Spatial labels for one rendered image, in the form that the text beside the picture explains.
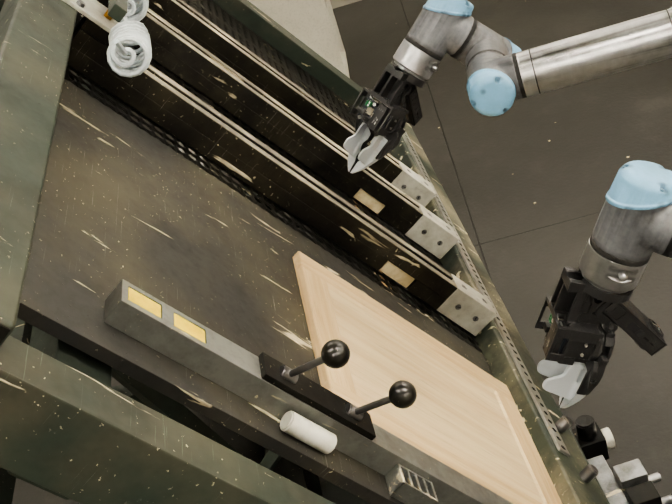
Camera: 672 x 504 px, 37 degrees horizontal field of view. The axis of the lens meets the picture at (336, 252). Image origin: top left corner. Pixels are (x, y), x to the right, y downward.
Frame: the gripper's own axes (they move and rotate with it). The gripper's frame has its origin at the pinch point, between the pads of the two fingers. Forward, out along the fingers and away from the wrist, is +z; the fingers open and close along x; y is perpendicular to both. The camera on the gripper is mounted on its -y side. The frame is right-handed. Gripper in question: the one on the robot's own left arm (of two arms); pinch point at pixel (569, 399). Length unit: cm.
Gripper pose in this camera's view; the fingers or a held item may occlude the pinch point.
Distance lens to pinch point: 143.0
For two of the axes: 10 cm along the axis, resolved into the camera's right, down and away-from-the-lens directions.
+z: -2.1, 8.2, 5.3
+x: 0.3, 5.5, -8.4
